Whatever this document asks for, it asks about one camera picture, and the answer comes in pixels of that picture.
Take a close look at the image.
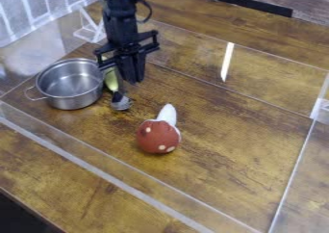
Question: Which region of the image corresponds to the red plush mushroom toy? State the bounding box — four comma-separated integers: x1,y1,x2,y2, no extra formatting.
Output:
136,104,180,154

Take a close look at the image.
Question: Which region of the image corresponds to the clear acrylic enclosure panel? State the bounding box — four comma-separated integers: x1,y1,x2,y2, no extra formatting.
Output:
0,100,261,233

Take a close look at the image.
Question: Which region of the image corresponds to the black cable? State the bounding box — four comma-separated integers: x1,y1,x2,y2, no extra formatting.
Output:
134,0,154,24

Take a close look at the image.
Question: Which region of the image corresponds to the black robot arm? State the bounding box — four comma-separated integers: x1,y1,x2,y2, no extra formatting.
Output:
94,0,159,84

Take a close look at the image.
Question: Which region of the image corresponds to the small steel pot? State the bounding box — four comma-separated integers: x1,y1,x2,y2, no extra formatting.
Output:
24,58,104,110

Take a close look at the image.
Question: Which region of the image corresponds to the clear acrylic triangle bracket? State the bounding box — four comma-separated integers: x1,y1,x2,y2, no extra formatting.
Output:
73,8,106,43

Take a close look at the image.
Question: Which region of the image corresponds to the green handled metal spoon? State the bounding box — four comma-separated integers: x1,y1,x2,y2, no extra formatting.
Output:
104,66,132,111

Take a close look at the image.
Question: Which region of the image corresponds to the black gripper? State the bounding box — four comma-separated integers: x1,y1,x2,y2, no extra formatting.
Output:
94,30,159,84

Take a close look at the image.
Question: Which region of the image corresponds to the black strip on table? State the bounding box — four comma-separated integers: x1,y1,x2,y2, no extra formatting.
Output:
214,0,293,17

